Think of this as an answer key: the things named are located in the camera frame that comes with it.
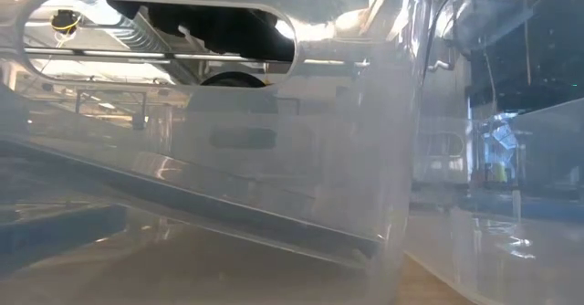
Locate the clear plastic bin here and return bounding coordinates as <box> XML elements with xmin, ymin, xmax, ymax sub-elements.
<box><xmin>405</xmin><ymin>0</ymin><xmax>584</xmax><ymax>305</ymax></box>
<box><xmin>0</xmin><ymin>0</ymin><xmax>434</xmax><ymax>305</ymax></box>

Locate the black jewel case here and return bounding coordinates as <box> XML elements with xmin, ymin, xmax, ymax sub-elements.
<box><xmin>0</xmin><ymin>135</ymin><xmax>382</xmax><ymax>263</ymax></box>

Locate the blue jewel case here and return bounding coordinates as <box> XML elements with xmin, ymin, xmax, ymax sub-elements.
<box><xmin>0</xmin><ymin>204</ymin><xmax>128</xmax><ymax>272</ymax></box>

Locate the silver ceiling duct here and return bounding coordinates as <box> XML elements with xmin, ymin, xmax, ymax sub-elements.
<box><xmin>98</xmin><ymin>7</ymin><xmax>202</xmax><ymax>85</ymax></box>

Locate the black ceiling device yellow cable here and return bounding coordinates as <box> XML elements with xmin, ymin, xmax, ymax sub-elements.
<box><xmin>50</xmin><ymin>8</ymin><xmax>82</xmax><ymax>36</ymax></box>

